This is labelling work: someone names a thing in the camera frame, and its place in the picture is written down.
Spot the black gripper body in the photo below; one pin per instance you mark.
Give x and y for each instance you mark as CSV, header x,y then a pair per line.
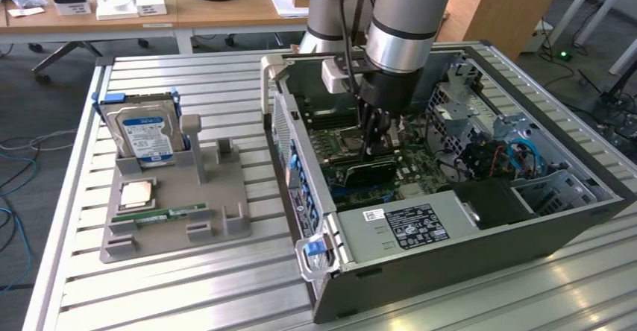
x,y
390,88

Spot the graphics card with metal bracket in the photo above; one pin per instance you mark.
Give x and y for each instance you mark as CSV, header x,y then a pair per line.
x,y
370,174

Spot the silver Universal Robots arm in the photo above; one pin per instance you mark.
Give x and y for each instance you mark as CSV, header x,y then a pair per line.
x,y
403,18

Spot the open metal socket cover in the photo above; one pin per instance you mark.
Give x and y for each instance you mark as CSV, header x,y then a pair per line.
x,y
398,133

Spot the CPU socket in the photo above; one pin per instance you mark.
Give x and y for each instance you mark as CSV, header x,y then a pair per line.
x,y
350,144

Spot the green motherboard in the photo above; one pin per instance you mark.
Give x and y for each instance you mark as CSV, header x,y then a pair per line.
x,y
422,159

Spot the perforated metal disk bay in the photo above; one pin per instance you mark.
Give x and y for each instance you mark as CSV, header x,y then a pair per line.
x,y
447,118

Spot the silver chipset heatsink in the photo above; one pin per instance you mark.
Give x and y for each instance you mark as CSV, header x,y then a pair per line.
x,y
411,191

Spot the blue expansion slot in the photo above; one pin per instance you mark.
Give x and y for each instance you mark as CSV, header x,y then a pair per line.
x,y
340,192

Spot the grey power supply with label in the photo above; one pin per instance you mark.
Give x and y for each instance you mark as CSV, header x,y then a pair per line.
x,y
370,234

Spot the stack of white papers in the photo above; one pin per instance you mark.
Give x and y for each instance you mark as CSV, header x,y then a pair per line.
x,y
286,4

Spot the wooden cabinet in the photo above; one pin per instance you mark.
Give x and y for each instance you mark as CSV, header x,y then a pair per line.
x,y
513,10

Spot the blue case latch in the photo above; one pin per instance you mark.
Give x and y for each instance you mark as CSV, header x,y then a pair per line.
x,y
312,249

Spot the power strip with green light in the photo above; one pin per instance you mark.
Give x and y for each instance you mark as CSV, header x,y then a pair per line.
x,y
563,54

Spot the light wooden desk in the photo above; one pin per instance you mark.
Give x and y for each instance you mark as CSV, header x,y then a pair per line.
x,y
223,14
75,25

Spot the open dark PC case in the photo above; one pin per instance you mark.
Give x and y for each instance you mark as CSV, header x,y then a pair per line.
x,y
447,271

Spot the silver drive cage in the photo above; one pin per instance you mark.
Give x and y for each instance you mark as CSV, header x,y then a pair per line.
x,y
571,193

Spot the hard disk in blue carrier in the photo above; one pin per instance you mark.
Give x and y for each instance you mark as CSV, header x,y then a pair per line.
x,y
144,137

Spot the black stand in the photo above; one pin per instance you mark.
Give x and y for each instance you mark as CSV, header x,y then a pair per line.
x,y
614,100

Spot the green RAM stick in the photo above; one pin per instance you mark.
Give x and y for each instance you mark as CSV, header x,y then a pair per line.
x,y
149,217

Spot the CPU with copper lid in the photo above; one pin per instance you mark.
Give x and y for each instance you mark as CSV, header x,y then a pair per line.
x,y
135,195

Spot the grey parts rack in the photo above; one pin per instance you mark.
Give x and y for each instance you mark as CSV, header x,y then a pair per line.
x,y
164,241

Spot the plain white box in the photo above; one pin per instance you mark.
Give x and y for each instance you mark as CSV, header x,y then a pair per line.
x,y
149,6

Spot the white round holder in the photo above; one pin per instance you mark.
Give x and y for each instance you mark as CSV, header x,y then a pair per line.
x,y
116,8

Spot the black desk leg with castor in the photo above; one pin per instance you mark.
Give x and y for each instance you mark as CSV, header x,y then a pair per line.
x,y
64,57

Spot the white box with black top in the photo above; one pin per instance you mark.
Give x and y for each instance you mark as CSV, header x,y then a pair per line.
x,y
75,8

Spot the white paper tag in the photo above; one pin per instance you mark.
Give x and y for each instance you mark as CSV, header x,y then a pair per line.
x,y
24,11

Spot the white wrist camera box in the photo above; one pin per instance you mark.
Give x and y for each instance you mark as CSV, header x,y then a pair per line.
x,y
335,75

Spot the white table frame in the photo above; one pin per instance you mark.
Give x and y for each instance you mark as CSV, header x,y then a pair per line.
x,y
571,7

